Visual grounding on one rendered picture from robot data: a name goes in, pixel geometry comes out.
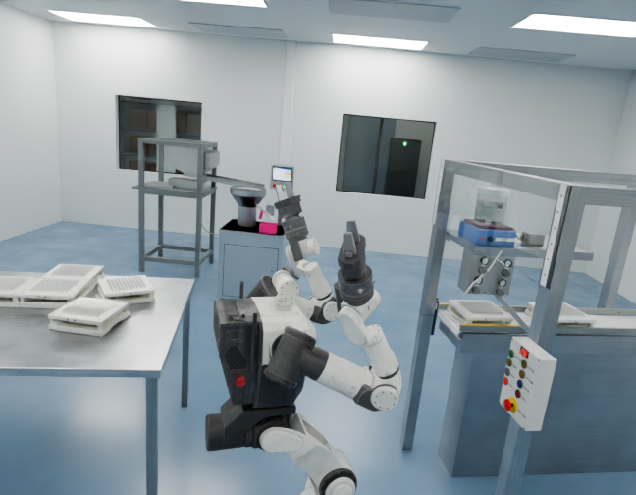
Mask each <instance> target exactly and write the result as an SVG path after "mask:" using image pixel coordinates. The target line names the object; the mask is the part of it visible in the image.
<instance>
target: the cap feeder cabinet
mask: <svg viewBox="0 0 636 495"><path fill-rule="evenodd" d="M260 223H261V221H256V225H255V226H253V227H244V226H240V225H238V219H231V220H230V221H229V222H228V223H226V224H225V225H224V226H223V227H221V228H220V229H219V252H218V279H217V298H218V299H221V300H224V299H239V287H240V281H243V282H244V287H243V298H244V299H245V298H246V297H247V295H248V294H249V293H250V292H251V290H252V289H253V288H254V287H255V285H256V284H257V283H258V282H259V279H260V278H261V277H262V276H270V277H272V278H273V276H274V274H275V273H276V272H278V271H280V270H281V269H282V268H283V266H284V265H287V262H288V258H287V256H286V246H287V245H288V244H289V241H288V240H287V238H286V235H285V232H284V228H283V225H282V226H278V227H277V232H276V234H265V233H259V224H260Z"/></svg>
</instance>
